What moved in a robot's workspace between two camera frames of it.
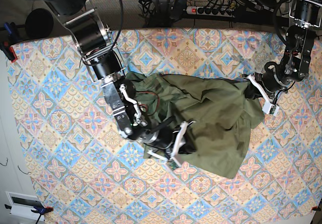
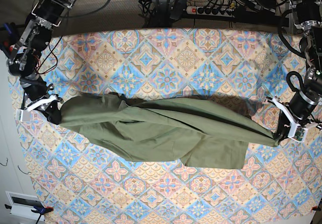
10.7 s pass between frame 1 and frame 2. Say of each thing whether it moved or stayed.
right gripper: moved
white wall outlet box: stayed
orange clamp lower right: stayed
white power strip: stayed
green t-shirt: moved
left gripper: moved
